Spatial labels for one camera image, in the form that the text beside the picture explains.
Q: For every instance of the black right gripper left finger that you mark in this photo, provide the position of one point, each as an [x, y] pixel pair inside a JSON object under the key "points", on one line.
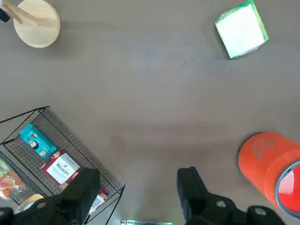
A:
{"points": [[79, 192]]}

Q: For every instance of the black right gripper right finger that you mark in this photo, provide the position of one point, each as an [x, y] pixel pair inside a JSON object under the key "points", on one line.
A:
{"points": [[194, 194]]}

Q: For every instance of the green tissue pack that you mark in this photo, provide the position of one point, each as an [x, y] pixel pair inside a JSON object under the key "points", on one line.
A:
{"points": [[241, 30]]}

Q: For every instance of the red biscuit packet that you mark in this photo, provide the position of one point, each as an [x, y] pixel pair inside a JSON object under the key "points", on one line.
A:
{"points": [[99, 199]]}

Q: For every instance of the red packet white label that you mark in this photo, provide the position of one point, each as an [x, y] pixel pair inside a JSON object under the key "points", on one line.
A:
{"points": [[62, 167]]}

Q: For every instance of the teal snack packet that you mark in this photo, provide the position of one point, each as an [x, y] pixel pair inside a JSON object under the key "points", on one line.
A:
{"points": [[36, 141]]}

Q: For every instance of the beige snack packet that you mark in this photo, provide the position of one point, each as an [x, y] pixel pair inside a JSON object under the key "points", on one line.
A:
{"points": [[9, 180]]}

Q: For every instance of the wooden mug tree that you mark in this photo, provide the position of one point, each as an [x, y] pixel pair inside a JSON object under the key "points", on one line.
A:
{"points": [[37, 25]]}

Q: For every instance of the orange round bin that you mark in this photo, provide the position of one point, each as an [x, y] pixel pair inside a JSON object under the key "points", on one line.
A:
{"points": [[257, 164]]}

